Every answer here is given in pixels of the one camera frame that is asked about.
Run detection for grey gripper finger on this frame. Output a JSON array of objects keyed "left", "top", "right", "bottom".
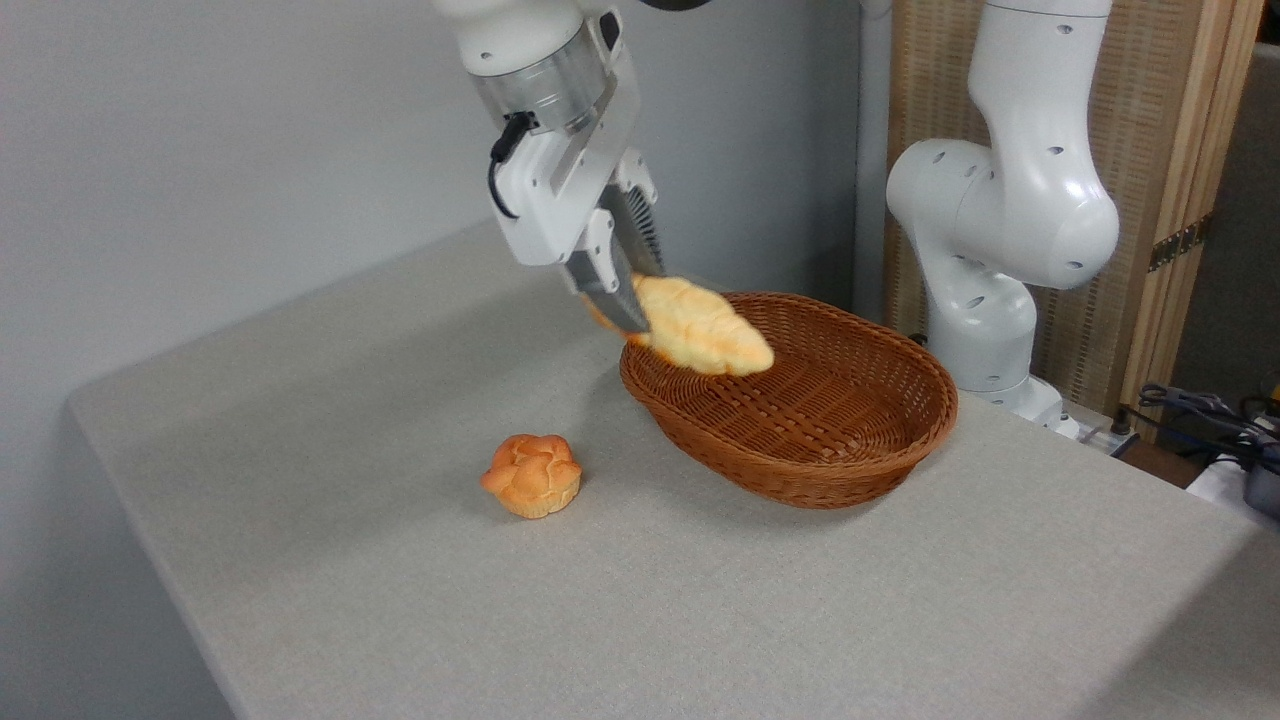
[
  {"left": 612, "top": 150, "right": 667, "bottom": 280},
  {"left": 565, "top": 208, "right": 653, "bottom": 337}
]

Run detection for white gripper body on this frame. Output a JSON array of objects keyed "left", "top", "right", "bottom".
[{"left": 488, "top": 8, "right": 643, "bottom": 269}]

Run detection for long braided bread loaf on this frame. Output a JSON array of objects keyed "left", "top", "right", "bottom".
[{"left": 585, "top": 275, "right": 776, "bottom": 378}]

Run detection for round orange bread bun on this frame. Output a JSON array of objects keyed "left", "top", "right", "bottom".
[{"left": 480, "top": 434, "right": 583, "bottom": 520}]

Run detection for brown wicker basket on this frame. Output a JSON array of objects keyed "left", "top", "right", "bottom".
[{"left": 619, "top": 291, "right": 959, "bottom": 511}]

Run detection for dark metal screen hinge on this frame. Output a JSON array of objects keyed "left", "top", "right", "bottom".
[{"left": 1148, "top": 212, "right": 1213, "bottom": 273}]

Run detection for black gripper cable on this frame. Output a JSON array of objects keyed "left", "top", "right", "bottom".
[{"left": 487, "top": 110, "right": 539, "bottom": 221}]

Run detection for grey cable bundle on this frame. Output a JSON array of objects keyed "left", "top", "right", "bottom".
[{"left": 1137, "top": 383, "right": 1280, "bottom": 473}]

